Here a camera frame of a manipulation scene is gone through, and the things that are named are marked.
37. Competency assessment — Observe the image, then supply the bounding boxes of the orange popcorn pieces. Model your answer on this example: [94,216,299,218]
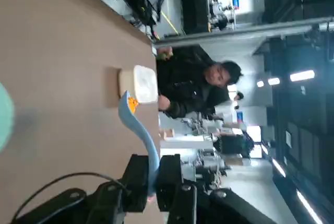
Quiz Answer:
[127,96,139,114]

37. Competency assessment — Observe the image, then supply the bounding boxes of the green bowl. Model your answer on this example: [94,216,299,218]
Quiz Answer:
[0,82,15,153]

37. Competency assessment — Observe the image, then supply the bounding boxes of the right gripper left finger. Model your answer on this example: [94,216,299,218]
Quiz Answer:
[11,154,151,224]

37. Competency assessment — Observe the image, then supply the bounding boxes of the blue spoon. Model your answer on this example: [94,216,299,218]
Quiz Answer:
[117,90,160,201]

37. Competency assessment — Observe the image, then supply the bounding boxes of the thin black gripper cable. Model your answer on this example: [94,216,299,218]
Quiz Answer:
[10,172,131,223]

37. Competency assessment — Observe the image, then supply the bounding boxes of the black equipment case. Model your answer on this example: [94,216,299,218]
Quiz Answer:
[181,0,211,34]

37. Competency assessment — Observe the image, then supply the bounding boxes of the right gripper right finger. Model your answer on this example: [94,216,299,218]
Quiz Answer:
[156,153,277,224]

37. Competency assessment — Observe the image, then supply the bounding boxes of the person in dark jacket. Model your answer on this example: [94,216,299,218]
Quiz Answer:
[156,45,243,120]

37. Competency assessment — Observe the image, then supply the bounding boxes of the white lidded box with drawing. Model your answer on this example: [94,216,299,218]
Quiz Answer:
[117,64,159,104]

